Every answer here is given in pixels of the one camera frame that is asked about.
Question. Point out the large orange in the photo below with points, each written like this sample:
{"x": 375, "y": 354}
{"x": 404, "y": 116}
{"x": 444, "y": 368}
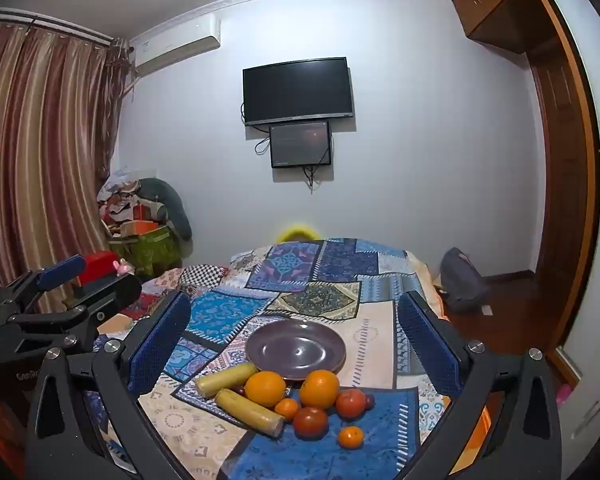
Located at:
{"x": 320, "y": 388}
{"x": 265, "y": 388}

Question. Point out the wooden overhead cabinet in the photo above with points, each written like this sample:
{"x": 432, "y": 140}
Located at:
{"x": 490, "y": 5}

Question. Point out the white curtain rail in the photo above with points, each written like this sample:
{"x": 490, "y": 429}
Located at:
{"x": 55, "y": 24}

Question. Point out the striped brown curtain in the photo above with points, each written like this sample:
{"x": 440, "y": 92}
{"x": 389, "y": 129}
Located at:
{"x": 40, "y": 135}

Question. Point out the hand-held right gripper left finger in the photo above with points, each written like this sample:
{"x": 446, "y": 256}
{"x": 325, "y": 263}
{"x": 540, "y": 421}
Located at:
{"x": 162, "y": 345}

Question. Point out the tan cardboard box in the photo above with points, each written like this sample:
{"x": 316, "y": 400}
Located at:
{"x": 111, "y": 325}

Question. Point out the yellow stool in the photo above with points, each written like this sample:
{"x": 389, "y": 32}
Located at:
{"x": 297, "y": 234}

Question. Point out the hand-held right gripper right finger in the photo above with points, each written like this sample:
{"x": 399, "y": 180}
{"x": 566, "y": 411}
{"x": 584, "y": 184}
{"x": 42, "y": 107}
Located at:
{"x": 427, "y": 345}

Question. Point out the purple round plate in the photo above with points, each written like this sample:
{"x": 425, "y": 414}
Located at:
{"x": 295, "y": 350}

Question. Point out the white air conditioner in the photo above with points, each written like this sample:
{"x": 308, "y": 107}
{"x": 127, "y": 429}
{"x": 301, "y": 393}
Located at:
{"x": 175, "y": 45}

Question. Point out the small black wall monitor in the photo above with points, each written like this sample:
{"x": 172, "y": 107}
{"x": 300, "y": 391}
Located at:
{"x": 300, "y": 144}

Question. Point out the grey pillow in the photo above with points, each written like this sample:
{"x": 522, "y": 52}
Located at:
{"x": 177, "y": 210}

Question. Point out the patchwork printed blanket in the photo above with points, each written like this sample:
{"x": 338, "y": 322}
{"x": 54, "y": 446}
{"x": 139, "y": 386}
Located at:
{"x": 330, "y": 270}

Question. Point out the green box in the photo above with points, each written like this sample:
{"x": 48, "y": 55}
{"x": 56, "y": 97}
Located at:
{"x": 150, "y": 252}

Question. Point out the brown wooden door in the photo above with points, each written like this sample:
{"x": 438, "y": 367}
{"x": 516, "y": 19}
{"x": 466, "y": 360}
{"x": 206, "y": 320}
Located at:
{"x": 560, "y": 160}

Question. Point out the orange bed sheet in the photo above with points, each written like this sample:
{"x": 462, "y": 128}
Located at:
{"x": 477, "y": 435}

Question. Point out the red tomato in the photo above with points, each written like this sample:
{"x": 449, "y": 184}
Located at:
{"x": 310, "y": 421}
{"x": 351, "y": 403}

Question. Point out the black wall television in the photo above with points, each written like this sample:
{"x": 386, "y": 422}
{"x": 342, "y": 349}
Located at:
{"x": 297, "y": 90}

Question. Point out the orange box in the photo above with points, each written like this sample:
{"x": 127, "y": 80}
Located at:
{"x": 140, "y": 227}

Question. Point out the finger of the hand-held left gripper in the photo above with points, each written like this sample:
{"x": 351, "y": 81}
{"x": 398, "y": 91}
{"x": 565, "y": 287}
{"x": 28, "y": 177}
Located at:
{"x": 60, "y": 269}
{"x": 110, "y": 291}

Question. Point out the small tangerine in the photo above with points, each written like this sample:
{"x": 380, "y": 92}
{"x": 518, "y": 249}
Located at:
{"x": 351, "y": 437}
{"x": 286, "y": 409}

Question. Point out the grey backpack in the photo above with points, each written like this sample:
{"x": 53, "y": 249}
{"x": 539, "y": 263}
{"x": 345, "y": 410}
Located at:
{"x": 462, "y": 280}

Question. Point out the yellow-green sugarcane piece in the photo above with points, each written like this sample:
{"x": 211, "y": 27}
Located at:
{"x": 225, "y": 378}
{"x": 250, "y": 412}

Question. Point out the red box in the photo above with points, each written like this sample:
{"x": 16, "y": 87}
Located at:
{"x": 100, "y": 265}

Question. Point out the pink toy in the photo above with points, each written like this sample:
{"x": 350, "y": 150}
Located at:
{"x": 124, "y": 266}

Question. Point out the pile of clutter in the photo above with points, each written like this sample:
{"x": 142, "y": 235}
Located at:
{"x": 122, "y": 195}

